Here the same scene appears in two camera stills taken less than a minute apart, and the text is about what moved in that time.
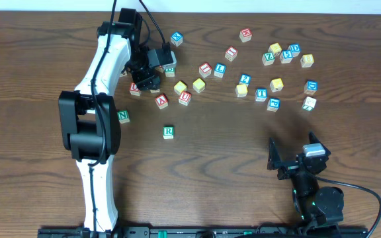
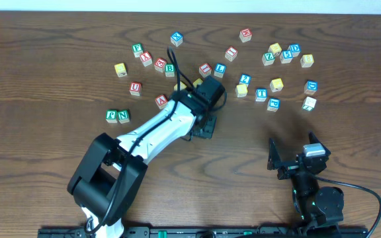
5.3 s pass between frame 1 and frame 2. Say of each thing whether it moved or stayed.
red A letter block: stayed
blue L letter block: stayed
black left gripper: moved
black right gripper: stayed
